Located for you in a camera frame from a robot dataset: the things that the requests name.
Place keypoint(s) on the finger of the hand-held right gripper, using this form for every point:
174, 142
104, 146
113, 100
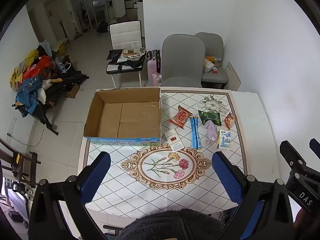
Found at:
315, 148
291, 155

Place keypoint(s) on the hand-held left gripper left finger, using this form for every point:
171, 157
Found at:
96, 177

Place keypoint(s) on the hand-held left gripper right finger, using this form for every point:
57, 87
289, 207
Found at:
226, 177

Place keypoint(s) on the blue and yellow tissue pack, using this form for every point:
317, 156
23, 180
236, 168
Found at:
224, 139

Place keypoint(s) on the purple sock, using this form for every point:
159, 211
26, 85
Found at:
211, 131

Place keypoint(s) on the long blue packet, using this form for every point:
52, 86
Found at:
195, 133

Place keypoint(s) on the small orange snack packet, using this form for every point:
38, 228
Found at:
229, 121

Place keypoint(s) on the white cigarette pack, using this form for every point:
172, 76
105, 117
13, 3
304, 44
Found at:
175, 141

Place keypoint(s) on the green snack packet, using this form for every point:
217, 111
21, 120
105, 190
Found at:
210, 117

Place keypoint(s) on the red snack packet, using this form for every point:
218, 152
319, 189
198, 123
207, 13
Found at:
180, 117

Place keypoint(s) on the person's right forearm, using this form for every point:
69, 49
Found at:
300, 220

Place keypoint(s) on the floral printed table mat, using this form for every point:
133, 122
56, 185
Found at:
150, 187

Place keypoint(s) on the dark wooden chair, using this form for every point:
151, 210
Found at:
23, 165

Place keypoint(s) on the dark fleece clothing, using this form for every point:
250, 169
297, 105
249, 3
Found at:
170, 226

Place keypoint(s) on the small brown cardboard box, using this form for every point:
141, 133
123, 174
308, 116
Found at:
72, 91

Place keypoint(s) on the beige board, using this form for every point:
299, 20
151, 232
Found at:
233, 76

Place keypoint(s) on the clothes pile on rack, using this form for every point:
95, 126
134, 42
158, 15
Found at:
67, 80

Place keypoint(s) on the white plush toy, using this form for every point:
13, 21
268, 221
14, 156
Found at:
46, 85

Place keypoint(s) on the small red box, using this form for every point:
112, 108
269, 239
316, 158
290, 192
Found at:
215, 71

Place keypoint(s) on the blue patterned cloth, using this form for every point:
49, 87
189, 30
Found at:
28, 92

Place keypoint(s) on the white plastic bag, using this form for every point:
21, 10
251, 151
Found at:
208, 65

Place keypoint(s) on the pink paper bag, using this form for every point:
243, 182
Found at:
157, 79

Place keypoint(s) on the orange drink bottle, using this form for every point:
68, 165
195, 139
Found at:
212, 59

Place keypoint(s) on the black bag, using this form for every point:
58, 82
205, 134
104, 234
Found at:
132, 63

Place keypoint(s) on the pink suitcase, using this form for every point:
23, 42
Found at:
151, 66

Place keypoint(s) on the red plastic bag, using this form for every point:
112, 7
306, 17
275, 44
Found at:
37, 67

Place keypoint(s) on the yellow cloth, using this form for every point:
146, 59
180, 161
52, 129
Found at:
17, 76

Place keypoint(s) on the pile of papers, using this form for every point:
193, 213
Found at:
132, 52

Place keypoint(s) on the grey shell chair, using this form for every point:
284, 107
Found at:
212, 42
181, 55

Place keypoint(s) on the light blue cloth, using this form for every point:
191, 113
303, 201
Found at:
47, 47

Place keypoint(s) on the white padded chair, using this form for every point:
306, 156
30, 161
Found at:
125, 33

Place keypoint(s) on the black backpack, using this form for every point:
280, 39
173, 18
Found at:
102, 28

